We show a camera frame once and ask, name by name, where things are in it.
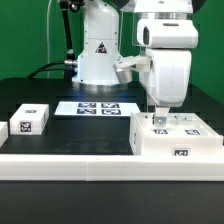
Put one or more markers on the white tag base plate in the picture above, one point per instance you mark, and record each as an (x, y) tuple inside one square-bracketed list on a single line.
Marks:
[(108, 109)]

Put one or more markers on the white u-shaped wall fence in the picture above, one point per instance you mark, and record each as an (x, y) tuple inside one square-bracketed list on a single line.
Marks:
[(111, 168)]

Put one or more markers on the white cabinet door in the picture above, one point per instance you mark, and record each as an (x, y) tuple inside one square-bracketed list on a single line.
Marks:
[(191, 124), (147, 128)]

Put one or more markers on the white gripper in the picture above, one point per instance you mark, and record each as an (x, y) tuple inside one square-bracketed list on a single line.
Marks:
[(166, 44)]

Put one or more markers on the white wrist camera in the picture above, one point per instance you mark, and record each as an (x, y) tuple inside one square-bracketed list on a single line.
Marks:
[(125, 66)]

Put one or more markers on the white cabinet top block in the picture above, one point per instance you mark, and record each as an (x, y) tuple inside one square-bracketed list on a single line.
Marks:
[(29, 119)]

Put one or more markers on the white cabinet body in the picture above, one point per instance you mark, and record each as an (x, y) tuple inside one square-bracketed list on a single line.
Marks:
[(175, 144)]

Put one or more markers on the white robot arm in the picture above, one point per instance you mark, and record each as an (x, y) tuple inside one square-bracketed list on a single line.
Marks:
[(101, 24)]

